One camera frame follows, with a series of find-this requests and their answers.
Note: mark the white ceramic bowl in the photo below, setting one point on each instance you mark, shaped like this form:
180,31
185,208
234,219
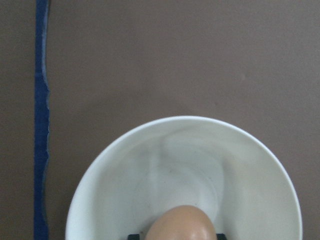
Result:
185,160

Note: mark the brown egg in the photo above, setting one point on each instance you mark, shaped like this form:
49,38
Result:
183,222

